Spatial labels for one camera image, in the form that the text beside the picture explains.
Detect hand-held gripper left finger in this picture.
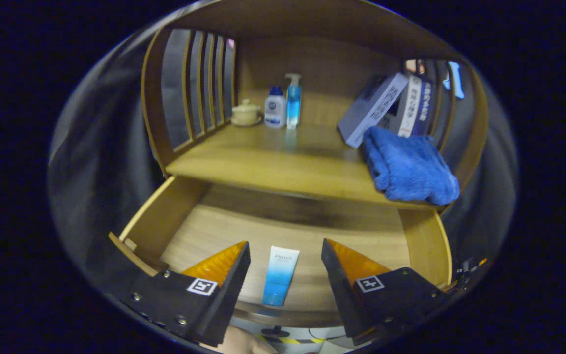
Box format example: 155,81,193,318
118,241,252,346

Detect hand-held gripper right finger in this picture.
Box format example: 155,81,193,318
321,238,448,346

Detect blue and white tube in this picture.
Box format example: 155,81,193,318
262,246,300,307

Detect wooden drawer with black knob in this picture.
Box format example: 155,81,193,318
109,175,453,339

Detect wooden countertop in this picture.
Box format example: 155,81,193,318
165,120,453,211

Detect yellow black floor tape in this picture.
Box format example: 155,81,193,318
263,336,325,345

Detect black and orange gripper device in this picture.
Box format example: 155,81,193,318
455,256,489,291

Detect blue folded towel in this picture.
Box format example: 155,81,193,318
362,126,460,206

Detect grey book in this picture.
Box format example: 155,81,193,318
337,73,409,149

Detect small beige lidded pot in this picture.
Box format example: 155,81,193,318
231,99,262,127

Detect blue pump bottle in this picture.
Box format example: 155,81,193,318
285,73,302,130

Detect white bottle with blue cap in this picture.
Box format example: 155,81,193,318
264,86,287,129

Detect white spine book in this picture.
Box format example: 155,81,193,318
384,74,423,138

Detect black backdrop cloth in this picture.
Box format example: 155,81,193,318
47,29,519,295

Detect dark blue book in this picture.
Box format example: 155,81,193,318
413,76,433,136

